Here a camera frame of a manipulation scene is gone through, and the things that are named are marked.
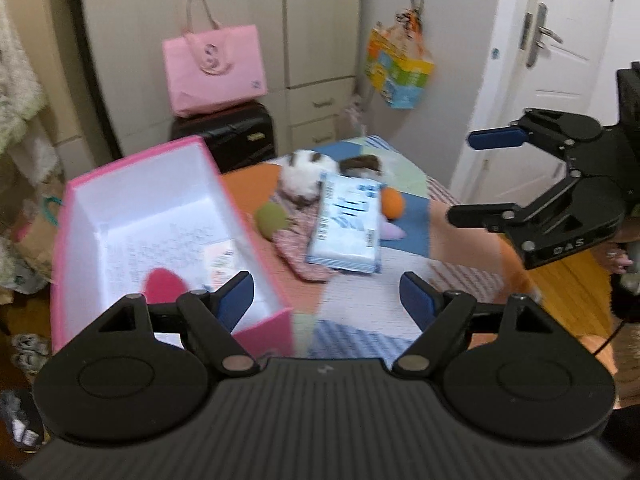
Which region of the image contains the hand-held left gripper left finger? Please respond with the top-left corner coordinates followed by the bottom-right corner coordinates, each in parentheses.
top-left (95, 271), bottom-right (261, 378)

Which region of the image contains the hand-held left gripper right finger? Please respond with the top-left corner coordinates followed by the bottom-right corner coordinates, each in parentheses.
top-left (391, 271), bottom-right (551, 378)

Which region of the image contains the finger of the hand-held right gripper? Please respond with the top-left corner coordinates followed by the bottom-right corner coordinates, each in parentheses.
top-left (446, 176), bottom-right (584, 234)
top-left (467, 107), bottom-right (604, 176)

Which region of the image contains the pink floral cloth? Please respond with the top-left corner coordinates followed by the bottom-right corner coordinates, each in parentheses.
top-left (272, 195), bottom-right (336, 280)

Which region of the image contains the orange plush toy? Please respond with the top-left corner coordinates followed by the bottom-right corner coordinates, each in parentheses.
top-left (381, 187), bottom-right (407, 221)

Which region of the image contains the green plush toy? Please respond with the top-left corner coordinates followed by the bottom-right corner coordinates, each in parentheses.
top-left (254, 203), bottom-right (291, 241)

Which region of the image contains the white blue tissue packet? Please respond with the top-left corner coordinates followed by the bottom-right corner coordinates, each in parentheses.
top-left (306, 172), bottom-right (383, 274)

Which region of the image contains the pink cardboard box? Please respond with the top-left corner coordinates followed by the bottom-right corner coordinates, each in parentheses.
top-left (50, 135), bottom-right (296, 356)

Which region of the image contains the small printed card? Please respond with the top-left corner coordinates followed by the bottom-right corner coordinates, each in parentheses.
top-left (202, 241), bottom-right (238, 286)

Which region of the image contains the patchwork blanket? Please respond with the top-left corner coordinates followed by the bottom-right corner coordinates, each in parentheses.
top-left (220, 135), bottom-right (541, 361)

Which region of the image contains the red item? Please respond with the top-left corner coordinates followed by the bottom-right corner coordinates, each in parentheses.
top-left (142, 267), bottom-right (198, 306)

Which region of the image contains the white door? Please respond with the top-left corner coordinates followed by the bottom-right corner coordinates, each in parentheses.
top-left (450, 0), bottom-right (640, 206)

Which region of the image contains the colourful gift bag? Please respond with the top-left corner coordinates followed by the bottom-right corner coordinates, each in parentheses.
top-left (364, 22), bottom-right (436, 110)

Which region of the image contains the white brown plush toy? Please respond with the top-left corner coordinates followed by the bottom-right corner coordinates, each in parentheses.
top-left (277, 149), bottom-right (386, 209)

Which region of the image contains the clear plastic bag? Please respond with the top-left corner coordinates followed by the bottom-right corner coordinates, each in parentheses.
top-left (344, 95), bottom-right (367, 132)

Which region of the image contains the black suitcase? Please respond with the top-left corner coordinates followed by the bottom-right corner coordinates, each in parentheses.
top-left (170, 101), bottom-right (277, 173)

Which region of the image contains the brown paper bag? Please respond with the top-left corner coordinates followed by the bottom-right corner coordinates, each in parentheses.
top-left (14, 195), bottom-right (66, 281)

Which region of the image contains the beige wardrobe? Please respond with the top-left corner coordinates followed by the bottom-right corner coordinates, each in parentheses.
top-left (77, 0), bottom-right (366, 158)

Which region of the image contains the pink tote bag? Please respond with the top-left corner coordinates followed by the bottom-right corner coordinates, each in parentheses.
top-left (161, 0), bottom-right (267, 118)

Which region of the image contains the cream fluffy garment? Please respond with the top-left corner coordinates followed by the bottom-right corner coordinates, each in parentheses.
top-left (0, 0), bottom-right (47, 161)

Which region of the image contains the silver door handle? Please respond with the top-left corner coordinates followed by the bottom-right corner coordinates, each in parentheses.
top-left (525, 2), bottom-right (563, 68)

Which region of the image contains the black cable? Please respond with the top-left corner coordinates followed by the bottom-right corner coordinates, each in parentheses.
top-left (592, 317), bottom-right (628, 358)

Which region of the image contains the orange black cord bundle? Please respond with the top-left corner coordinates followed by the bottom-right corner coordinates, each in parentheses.
top-left (395, 0), bottom-right (426, 31)

